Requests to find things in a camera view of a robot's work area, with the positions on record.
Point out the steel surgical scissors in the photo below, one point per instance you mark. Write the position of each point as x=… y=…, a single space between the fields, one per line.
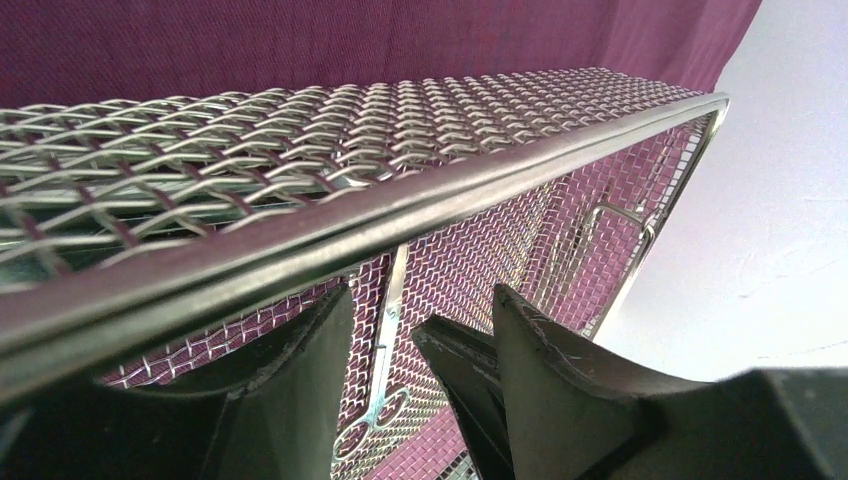
x=382 y=408

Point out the metal mesh instrument tray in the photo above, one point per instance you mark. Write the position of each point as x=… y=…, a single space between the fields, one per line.
x=141 y=240

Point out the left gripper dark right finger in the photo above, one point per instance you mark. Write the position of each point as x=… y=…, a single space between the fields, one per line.
x=575 y=410

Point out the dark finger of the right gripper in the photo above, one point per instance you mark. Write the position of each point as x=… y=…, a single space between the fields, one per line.
x=465 y=363

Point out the magenta surgical wrap cloth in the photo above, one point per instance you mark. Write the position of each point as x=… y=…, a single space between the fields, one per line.
x=76 y=52

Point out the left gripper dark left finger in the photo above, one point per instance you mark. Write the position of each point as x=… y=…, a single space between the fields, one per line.
x=269 y=410

